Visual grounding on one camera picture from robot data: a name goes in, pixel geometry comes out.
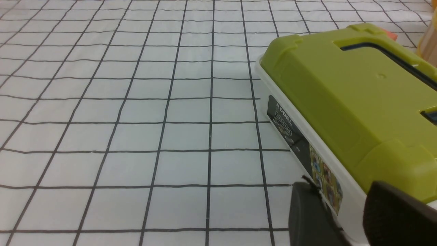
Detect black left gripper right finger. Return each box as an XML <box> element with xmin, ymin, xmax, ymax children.
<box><xmin>363</xmin><ymin>181</ymin><xmax>437</xmax><ymax>246</ymax></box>

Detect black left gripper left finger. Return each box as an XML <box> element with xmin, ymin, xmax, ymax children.
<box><xmin>288</xmin><ymin>182</ymin><xmax>351</xmax><ymax>246</ymax></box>

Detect bamboo steamer basket yellow rim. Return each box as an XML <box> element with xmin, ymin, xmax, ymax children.
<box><xmin>416</xmin><ymin>21</ymin><xmax>437</xmax><ymax>67</ymax></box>

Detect green lidded white box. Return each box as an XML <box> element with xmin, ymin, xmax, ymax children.
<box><xmin>255</xmin><ymin>23</ymin><xmax>436</xmax><ymax>246</ymax></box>

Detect orange foam cube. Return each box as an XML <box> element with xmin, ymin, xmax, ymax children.
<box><xmin>382</xmin><ymin>29</ymin><xmax>398</xmax><ymax>41</ymax></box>

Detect white checkered tablecloth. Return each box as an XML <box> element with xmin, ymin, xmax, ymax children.
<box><xmin>0</xmin><ymin>0</ymin><xmax>433</xmax><ymax>246</ymax></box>

